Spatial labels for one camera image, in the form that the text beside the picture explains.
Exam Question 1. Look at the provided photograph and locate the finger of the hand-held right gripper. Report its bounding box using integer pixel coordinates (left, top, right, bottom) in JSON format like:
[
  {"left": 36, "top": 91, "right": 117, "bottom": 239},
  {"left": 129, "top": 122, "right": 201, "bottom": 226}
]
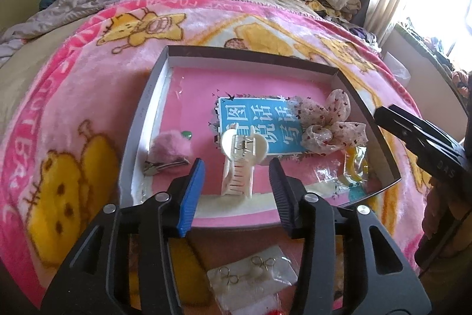
[
  {"left": 383, "top": 104, "right": 462, "bottom": 154},
  {"left": 374, "top": 108, "right": 441, "bottom": 172}
]

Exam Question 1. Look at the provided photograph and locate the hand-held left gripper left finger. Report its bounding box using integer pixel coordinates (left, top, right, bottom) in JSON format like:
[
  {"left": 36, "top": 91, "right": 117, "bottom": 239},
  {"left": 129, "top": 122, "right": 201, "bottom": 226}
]
[{"left": 40, "top": 157, "right": 206, "bottom": 315}]

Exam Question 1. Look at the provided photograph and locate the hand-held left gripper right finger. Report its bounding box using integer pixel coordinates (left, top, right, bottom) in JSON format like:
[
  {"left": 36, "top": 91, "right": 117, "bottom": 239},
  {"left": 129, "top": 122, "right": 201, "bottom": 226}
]
[{"left": 268, "top": 157, "right": 432, "bottom": 315}]

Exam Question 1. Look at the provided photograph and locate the bow earrings packet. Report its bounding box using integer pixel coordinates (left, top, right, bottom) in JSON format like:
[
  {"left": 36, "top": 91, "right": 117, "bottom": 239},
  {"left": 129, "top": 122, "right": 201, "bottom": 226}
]
[{"left": 206, "top": 245, "right": 299, "bottom": 295}]

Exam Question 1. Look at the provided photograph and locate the clear packet with red jewelry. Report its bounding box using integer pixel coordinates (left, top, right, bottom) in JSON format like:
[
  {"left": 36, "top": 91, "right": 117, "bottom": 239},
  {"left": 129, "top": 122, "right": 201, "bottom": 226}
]
[{"left": 217, "top": 291, "right": 294, "bottom": 315}]

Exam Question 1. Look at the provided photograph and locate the grey shallow cardboard box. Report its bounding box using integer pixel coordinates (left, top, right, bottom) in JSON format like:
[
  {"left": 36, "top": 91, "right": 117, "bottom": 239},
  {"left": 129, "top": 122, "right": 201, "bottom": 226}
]
[{"left": 119, "top": 45, "right": 402, "bottom": 231}]

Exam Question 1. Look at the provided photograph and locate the white hair claw clip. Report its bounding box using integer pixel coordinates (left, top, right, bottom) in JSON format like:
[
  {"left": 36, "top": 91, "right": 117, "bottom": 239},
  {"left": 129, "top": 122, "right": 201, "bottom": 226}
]
[{"left": 220, "top": 128, "right": 268, "bottom": 198}]

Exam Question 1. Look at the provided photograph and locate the pink pompom hair clip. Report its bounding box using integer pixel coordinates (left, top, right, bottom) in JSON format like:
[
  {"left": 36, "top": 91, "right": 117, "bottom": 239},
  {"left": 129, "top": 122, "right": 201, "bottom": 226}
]
[{"left": 144, "top": 130, "right": 195, "bottom": 176}]

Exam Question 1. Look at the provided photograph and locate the yellow accessory in clear bag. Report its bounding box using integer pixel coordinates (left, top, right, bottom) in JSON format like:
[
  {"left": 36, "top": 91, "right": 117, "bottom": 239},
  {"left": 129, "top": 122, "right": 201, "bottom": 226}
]
[{"left": 340, "top": 145, "right": 370, "bottom": 189}]

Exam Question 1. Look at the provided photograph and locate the clear plastic bag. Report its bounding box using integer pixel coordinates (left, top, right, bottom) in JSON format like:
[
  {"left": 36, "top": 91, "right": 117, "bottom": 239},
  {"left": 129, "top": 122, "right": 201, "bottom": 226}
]
[{"left": 383, "top": 51, "right": 412, "bottom": 87}]

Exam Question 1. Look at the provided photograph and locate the floral sheer fabric bow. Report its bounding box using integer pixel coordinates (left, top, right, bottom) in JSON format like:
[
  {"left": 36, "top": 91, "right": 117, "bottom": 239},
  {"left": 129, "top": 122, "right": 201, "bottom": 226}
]
[{"left": 293, "top": 89, "right": 369, "bottom": 154}]

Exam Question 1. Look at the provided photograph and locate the windowsill clutter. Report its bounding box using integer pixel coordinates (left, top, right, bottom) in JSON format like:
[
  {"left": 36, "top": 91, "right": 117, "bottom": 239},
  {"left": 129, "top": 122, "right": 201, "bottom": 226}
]
[{"left": 394, "top": 18, "right": 472, "bottom": 98}]

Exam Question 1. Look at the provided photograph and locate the pink book with blue label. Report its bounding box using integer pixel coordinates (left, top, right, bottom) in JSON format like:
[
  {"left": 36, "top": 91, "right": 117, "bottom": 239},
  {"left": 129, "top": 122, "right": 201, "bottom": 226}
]
[{"left": 142, "top": 66, "right": 355, "bottom": 229}]

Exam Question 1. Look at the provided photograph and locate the dark cloth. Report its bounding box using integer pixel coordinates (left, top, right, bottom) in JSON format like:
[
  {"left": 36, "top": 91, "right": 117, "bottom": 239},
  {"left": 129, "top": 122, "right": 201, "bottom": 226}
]
[{"left": 324, "top": 16, "right": 383, "bottom": 50}]

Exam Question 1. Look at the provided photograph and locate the pink cartoon bear blanket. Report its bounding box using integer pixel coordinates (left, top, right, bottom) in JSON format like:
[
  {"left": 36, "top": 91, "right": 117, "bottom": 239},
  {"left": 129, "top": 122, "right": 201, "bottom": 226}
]
[{"left": 0, "top": 0, "right": 454, "bottom": 312}]

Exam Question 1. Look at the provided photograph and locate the lilac grey crumpled cloth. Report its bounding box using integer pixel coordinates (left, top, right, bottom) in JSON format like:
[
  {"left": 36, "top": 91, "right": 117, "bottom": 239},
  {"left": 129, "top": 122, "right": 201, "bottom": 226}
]
[{"left": 0, "top": 0, "right": 148, "bottom": 59}]

